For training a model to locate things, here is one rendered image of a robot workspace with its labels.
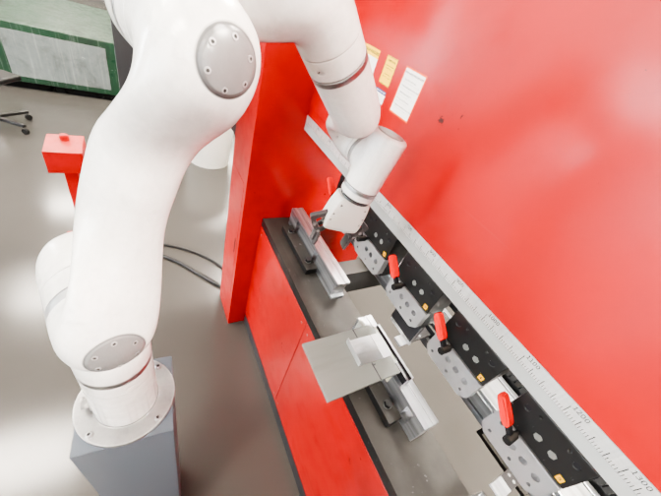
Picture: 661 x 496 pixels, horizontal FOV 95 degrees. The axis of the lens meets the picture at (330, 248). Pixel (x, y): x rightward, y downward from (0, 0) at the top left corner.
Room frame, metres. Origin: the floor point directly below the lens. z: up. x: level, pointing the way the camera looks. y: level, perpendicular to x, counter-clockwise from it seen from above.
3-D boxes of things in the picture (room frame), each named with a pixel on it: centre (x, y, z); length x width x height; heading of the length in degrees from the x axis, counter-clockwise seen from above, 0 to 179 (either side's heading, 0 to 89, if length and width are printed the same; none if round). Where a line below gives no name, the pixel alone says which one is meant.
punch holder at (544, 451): (0.36, -0.54, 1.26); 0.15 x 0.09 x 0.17; 41
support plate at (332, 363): (0.55, -0.18, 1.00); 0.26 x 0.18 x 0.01; 131
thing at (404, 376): (0.63, -0.31, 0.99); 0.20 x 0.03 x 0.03; 41
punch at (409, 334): (0.65, -0.30, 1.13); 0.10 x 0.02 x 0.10; 41
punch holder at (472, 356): (0.51, -0.41, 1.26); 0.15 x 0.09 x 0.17; 41
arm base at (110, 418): (0.24, 0.30, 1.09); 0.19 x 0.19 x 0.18
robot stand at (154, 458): (0.24, 0.30, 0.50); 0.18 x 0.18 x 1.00; 35
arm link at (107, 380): (0.26, 0.33, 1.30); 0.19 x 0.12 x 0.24; 53
